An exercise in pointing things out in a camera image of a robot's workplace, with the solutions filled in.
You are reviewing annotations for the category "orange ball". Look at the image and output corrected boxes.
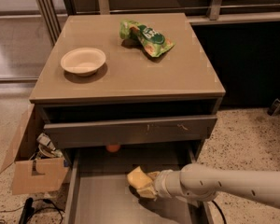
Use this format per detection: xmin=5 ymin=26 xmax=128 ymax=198
xmin=105 ymin=145 xmax=120 ymax=153

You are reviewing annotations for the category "grey top drawer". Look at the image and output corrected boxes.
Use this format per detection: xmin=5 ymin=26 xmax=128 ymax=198
xmin=41 ymin=97 xmax=222 ymax=149

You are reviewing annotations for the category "black cable left floor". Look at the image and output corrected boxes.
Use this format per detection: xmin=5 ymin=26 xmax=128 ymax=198
xmin=0 ymin=198 xmax=65 ymax=224

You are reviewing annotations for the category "white paper bowl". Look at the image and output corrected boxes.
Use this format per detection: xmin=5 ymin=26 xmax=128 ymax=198
xmin=61 ymin=48 xmax=106 ymax=77

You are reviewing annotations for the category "small dark floor object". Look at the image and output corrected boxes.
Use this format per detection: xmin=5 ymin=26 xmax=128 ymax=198
xmin=267 ymin=98 xmax=280 ymax=116

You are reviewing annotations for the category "green chip bag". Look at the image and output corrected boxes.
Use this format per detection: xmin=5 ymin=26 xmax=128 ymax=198
xmin=119 ymin=20 xmax=175 ymax=58

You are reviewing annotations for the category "black cable floor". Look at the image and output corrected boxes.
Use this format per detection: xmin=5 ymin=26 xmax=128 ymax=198
xmin=210 ymin=199 xmax=228 ymax=224
xmin=0 ymin=198 xmax=65 ymax=224

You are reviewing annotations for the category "black cable right floor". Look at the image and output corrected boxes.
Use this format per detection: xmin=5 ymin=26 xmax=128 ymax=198
xmin=210 ymin=199 xmax=228 ymax=224

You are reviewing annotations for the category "grey open middle drawer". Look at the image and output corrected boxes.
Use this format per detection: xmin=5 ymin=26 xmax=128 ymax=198
xmin=65 ymin=143 xmax=214 ymax=224

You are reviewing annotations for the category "brown cardboard box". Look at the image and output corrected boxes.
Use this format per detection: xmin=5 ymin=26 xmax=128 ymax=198
xmin=1 ymin=105 xmax=69 ymax=195

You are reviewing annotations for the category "yellow sponge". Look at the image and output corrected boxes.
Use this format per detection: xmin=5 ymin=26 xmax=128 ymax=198
xmin=127 ymin=166 xmax=152 ymax=189

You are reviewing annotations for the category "grey drawer cabinet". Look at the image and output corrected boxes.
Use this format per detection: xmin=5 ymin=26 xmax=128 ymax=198
xmin=29 ymin=12 xmax=226 ymax=224

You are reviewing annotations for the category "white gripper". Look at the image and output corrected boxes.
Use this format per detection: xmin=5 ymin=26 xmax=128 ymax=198
xmin=136 ymin=170 xmax=181 ymax=199

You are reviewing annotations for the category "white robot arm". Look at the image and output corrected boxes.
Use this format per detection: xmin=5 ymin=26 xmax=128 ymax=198
xmin=129 ymin=163 xmax=280 ymax=209

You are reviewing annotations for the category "black power strip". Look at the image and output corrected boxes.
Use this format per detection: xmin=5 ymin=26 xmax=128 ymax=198
xmin=18 ymin=198 xmax=35 ymax=224

